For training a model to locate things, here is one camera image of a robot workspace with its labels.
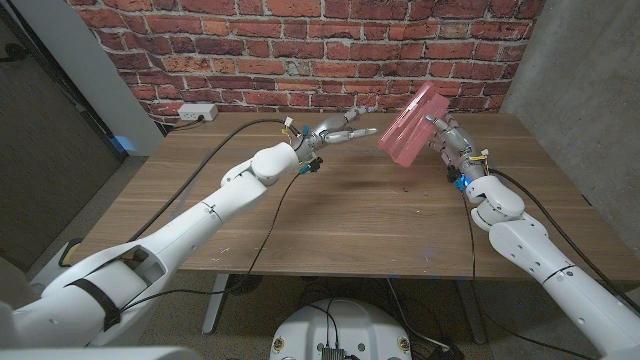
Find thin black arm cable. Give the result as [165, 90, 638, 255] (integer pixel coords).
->
[462, 192, 596, 360]
[117, 172, 301, 314]

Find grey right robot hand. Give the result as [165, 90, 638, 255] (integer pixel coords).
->
[424, 112, 489, 184]

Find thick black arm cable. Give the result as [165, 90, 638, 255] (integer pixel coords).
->
[487, 168, 640, 301]
[127, 118, 301, 244]

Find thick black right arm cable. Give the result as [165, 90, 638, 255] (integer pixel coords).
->
[487, 168, 640, 301]

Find beige trouser leg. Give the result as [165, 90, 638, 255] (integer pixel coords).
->
[0, 257, 41, 311]

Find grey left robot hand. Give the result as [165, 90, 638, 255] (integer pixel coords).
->
[292, 106, 379, 164]

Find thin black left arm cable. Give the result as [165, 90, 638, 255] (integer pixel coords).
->
[117, 172, 301, 314]

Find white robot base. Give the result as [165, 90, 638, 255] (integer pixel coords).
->
[269, 298, 414, 360]

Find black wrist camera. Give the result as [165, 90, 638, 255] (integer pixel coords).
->
[446, 164, 469, 194]
[298, 157, 324, 175]

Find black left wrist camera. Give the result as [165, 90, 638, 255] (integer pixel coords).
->
[298, 157, 324, 175]

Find translucent pink plastic pencil case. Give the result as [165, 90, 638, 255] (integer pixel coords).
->
[378, 81, 451, 169]

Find red brick print backdrop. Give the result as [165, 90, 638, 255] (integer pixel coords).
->
[67, 0, 546, 124]

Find white robot torso edge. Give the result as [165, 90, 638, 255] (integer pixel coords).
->
[0, 346, 201, 360]

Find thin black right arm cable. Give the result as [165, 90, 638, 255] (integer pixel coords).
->
[462, 192, 596, 360]

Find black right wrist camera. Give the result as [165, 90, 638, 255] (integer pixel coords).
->
[446, 164, 469, 194]

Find white floor cable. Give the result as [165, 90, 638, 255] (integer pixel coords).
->
[387, 277, 451, 351]

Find white power strip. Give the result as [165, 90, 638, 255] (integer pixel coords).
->
[177, 102, 220, 122]

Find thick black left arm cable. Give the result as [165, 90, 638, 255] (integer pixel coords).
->
[127, 118, 301, 244]

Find grey metal table leg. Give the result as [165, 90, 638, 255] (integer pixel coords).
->
[455, 279, 489, 345]
[202, 273, 231, 335]

